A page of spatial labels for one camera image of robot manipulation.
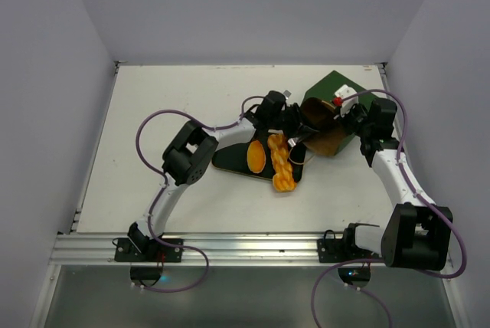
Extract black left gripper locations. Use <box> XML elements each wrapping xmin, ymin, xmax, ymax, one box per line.
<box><xmin>268</xmin><ymin>103</ymin><xmax>319</xmax><ymax>142</ymax></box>

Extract green paper bag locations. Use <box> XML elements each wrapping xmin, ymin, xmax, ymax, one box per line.
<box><xmin>300</xmin><ymin>71</ymin><xmax>365</xmax><ymax>157</ymax></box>

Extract orange oval fake bread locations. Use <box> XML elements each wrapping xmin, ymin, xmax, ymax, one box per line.
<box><xmin>247</xmin><ymin>140</ymin><xmax>266</xmax><ymax>174</ymax></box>

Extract orange braided fake bread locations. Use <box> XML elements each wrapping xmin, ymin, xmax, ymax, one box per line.
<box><xmin>267</xmin><ymin>133</ymin><xmax>296</xmax><ymax>192</ymax></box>

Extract metal serving tongs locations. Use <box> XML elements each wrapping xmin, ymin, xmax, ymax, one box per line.
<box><xmin>287</xmin><ymin>134</ymin><xmax>308</xmax><ymax>148</ymax></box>

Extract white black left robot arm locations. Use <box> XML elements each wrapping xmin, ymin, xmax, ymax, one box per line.
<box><xmin>127</xmin><ymin>90</ymin><xmax>318</xmax><ymax>261</ymax></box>

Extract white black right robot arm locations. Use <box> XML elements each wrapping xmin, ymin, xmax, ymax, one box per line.
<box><xmin>339</xmin><ymin>98</ymin><xmax>452</xmax><ymax>271</ymax></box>

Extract dark green tray gold rim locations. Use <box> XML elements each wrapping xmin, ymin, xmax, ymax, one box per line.
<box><xmin>212</xmin><ymin>133</ymin><xmax>306</xmax><ymax>184</ymax></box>

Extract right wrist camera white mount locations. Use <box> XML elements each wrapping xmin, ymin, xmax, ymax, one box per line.
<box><xmin>332</xmin><ymin>84</ymin><xmax>359</xmax><ymax>116</ymax></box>

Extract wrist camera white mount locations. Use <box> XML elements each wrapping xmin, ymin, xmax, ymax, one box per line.
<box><xmin>283</xmin><ymin>90</ymin><xmax>292</xmax><ymax>99</ymax></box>
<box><xmin>332</xmin><ymin>84</ymin><xmax>359</xmax><ymax>116</ymax></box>

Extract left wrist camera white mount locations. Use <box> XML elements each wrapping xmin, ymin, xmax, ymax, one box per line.
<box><xmin>283</xmin><ymin>90</ymin><xmax>292</xmax><ymax>99</ymax></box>

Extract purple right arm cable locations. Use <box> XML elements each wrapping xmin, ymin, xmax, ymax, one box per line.
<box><xmin>312</xmin><ymin>88</ymin><xmax>468</xmax><ymax>328</ymax></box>

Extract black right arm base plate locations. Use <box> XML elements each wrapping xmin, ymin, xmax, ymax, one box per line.
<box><xmin>316</xmin><ymin>229</ymin><xmax>379</xmax><ymax>264</ymax></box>

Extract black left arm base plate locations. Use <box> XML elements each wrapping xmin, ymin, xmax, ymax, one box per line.
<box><xmin>114</xmin><ymin>238</ymin><xmax>183</xmax><ymax>263</ymax></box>

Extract aluminium front mounting rail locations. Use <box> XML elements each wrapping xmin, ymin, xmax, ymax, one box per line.
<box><xmin>49</xmin><ymin>233</ymin><xmax>376</xmax><ymax>268</ymax></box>

